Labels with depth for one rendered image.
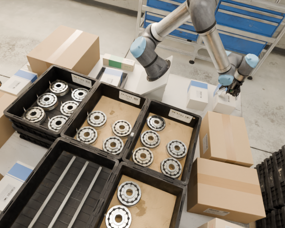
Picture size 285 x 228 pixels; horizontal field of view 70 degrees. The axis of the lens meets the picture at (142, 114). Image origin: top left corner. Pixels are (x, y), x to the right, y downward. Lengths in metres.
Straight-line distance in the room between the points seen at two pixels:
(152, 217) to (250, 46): 2.47
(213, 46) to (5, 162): 1.18
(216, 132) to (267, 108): 1.82
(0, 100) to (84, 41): 0.64
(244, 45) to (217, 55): 1.85
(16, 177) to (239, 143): 1.10
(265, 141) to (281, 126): 0.36
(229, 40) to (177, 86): 1.47
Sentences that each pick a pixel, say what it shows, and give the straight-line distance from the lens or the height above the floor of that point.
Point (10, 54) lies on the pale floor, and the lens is 3.11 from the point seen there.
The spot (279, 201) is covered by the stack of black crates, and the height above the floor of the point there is 0.44.
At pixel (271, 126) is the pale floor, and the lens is 2.79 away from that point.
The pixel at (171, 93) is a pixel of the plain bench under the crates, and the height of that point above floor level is 0.70.
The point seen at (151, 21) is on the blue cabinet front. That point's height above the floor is 0.44.
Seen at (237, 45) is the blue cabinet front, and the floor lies 0.41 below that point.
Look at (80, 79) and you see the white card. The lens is 1.25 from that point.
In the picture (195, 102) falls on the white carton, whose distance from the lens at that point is 1.42.
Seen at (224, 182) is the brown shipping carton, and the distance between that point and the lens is 1.07.
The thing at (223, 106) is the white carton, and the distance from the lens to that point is 1.47.
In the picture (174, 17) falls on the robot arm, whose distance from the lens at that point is 1.21.
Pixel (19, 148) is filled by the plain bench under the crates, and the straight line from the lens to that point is 1.29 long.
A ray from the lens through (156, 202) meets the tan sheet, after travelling 0.97.
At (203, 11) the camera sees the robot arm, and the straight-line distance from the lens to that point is 1.02.
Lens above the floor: 1.75
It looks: 52 degrees down
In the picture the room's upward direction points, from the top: 12 degrees clockwise
